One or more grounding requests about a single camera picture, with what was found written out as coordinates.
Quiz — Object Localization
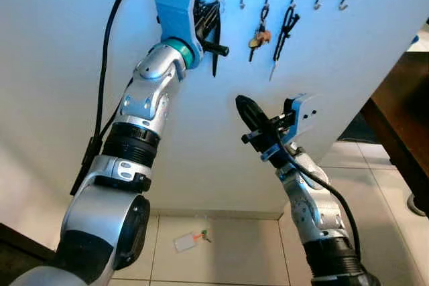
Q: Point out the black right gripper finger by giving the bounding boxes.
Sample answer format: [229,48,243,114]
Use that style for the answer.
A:
[243,95,273,130]
[235,96,263,133]

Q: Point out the white hook board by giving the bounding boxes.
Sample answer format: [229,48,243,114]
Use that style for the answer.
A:
[0,0,429,218]

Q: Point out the clear badge holder with keys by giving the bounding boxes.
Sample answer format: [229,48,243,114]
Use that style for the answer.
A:
[172,228,213,254]

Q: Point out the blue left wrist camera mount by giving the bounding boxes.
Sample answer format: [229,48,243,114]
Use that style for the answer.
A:
[155,0,206,67]

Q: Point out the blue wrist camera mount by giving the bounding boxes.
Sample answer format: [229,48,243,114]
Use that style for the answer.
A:
[155,0,206,67]
[284,93,320,147]

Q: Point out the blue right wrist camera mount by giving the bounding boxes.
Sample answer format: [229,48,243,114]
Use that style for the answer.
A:
[284,93,320,147]

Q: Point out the silver key black lanyard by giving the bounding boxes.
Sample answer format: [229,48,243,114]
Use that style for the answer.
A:
[269,5,301,83]

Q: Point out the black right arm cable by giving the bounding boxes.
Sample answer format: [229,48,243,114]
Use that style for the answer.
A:
[271,135,363,263]

